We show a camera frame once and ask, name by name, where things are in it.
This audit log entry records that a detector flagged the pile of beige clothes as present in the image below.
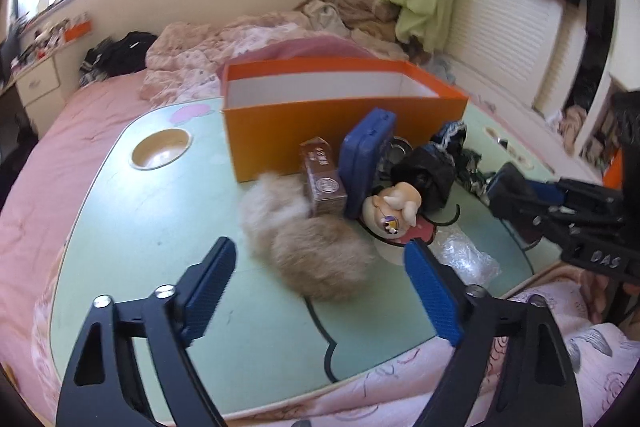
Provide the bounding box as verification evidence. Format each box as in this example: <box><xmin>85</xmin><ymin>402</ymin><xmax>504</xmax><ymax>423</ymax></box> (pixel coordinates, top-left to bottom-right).
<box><xmin>295</xmin><ymin>0</ymin><xmax>401</xmax><ymax>42</ymax></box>

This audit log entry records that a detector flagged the black clothing heap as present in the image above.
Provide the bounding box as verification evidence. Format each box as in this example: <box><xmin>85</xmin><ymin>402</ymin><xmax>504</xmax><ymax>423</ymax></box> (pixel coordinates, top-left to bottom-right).
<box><xmin>79</xmin><ymin>32</ymin><xmax>158</xmax><ymax>85</ymax></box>

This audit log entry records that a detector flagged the pink floral quilt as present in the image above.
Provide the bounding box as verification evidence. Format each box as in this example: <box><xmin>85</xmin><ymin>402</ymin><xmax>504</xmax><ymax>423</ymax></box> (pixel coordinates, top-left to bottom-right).
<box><xmin>140</xmin><ymin>9</ymin><xmax>351</xmax><ymax>102</ymax></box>

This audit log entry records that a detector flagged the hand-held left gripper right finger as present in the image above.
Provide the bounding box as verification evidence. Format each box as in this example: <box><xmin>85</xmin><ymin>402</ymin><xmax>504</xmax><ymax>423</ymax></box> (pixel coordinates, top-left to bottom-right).
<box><xmin>404</xmin><ymin>239</ymin><xmax>583</xmax><ymax>427</ymax></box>

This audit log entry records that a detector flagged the maroon pillow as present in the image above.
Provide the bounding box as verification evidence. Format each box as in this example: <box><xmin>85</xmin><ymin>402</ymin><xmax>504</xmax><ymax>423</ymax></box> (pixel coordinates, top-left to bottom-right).
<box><xmin>245</xmin><ymin>38</ymin><xmax>371</xmax><ymax>62</ymax></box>

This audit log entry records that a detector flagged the clear plastic wrap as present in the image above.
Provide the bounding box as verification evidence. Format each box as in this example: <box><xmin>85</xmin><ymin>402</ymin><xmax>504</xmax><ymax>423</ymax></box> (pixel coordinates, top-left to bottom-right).
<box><xmin>430</xmin><ymin>227</ymin><xmax>501</xmax><ymax>283</ymax></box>

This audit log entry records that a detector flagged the small cartoon toy figure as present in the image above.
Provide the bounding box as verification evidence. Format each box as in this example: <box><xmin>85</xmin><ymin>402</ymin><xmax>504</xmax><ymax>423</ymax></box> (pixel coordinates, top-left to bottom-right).
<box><xmin>362</xmin><ymin>187</ymin><xmax>420</xmax><ymax>238</ymax></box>

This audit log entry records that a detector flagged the white nightstand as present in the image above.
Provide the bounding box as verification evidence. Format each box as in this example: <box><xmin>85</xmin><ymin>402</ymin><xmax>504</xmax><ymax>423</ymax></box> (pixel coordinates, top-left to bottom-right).
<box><xmin>15</xmin><ymin>52</ymin><xmax>68</xmax><ymax>118</ymax></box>

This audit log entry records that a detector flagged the white louvered wardrobe door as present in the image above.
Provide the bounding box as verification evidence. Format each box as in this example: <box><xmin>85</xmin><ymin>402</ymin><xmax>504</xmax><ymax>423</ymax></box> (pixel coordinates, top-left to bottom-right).
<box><xmin>445</xmin><ymin>0</ymin><xmax>566</xmax><ymax>112</ymax></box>

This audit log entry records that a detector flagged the light green desktop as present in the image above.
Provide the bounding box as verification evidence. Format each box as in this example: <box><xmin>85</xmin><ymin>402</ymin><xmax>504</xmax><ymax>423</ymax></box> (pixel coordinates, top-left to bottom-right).
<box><xmin>50</xmin><ymin>97</ymin><xmax>556</xmax><ymax>418</ymax></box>

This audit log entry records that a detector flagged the black pouch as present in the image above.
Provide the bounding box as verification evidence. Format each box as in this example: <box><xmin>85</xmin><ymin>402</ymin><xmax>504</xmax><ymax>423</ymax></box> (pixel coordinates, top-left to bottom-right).
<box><xmin>390</xmin><ymin>144</ymin><xmax>456</xmax><ymax>212</ymax></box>

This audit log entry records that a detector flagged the orange cardboard box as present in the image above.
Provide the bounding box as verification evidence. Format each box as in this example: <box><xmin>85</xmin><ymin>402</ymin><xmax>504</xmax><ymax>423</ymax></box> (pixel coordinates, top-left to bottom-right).
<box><xmin>220</xmin><ymin>59</ymin><xmax>471</xmax><ymax>184</ymax></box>

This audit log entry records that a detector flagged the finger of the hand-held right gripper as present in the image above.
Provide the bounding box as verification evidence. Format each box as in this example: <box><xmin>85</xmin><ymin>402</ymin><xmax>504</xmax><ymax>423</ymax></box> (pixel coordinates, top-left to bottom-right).
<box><xmin>487</xmin><ymin>163</ymin><xmax>565</xmax><ymax>252</ymax></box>
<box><xmin>525</xmin><ymin>180</ymin><xmax>572</xmax><ymax>208</ymax></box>

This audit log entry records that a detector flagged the pink bed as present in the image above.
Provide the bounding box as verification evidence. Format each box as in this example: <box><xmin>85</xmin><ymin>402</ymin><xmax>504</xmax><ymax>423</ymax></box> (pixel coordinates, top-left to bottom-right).
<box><xmin>0</xmin><ymin>72</ymin><xmax>226</xmax><ymax>408</ymax></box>

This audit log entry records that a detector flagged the blue hard case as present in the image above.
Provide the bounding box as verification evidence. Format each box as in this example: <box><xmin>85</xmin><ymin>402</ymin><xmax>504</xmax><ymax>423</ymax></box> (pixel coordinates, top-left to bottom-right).
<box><xmin>340</xmin><ymin>108</ymin><xmax>397</xmax><ymax>219</ymax></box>

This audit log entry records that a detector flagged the brown carton box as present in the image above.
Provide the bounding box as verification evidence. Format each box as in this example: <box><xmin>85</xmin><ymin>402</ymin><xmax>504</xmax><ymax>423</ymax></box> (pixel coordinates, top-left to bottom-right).
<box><xmin>300</xmin><ymin>137</ymin><xmax>348</xmax><ymax>215</ymax></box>

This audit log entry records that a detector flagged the dark green patterned cloth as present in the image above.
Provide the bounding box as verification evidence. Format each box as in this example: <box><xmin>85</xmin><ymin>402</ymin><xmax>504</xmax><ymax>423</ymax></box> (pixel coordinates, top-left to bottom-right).
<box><xmin>432</xmin><ymin>121</ymin><xmax>496</xmax><ymax>198</ymax></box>

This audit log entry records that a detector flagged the small orange tray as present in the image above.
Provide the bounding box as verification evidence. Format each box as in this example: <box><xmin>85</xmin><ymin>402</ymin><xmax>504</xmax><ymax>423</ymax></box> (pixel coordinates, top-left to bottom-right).
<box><xmin>62</xmin><ymin>21</ymin><xmax>93</xmax><ymax>42</ymax></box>

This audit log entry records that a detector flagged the person's right hand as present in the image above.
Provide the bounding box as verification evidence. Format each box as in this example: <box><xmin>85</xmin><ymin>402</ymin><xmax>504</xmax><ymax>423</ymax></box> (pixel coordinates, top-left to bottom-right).
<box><xmin>580</xmin><ymin>267</ymin><xmax>640</xmax><ymax>325</ymax></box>

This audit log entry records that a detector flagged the beige furry plush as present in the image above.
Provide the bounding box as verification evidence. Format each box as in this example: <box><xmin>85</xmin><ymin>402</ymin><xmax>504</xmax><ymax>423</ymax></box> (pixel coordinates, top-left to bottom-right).
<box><xmin>239</xmin><ymin>172</ymin><xmax>376</xmax><ymax>303</ymax></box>

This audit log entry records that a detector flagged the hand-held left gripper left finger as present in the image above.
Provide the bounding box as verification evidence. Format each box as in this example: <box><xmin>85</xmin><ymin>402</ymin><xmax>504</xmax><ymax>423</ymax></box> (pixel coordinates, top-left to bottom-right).
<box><xmin>56</xmin><ymin>236</ymin><xmax>237</xmax><ymax>427</ymax></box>

